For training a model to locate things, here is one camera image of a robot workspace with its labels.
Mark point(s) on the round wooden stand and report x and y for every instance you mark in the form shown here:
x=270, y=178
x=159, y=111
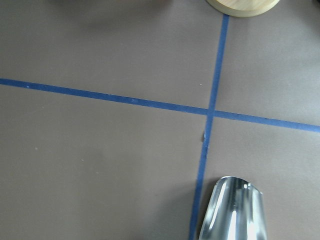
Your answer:
x=243, y=8

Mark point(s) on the metal scoop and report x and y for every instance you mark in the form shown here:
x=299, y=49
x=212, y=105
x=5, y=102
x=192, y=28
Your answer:
x=235, y=212

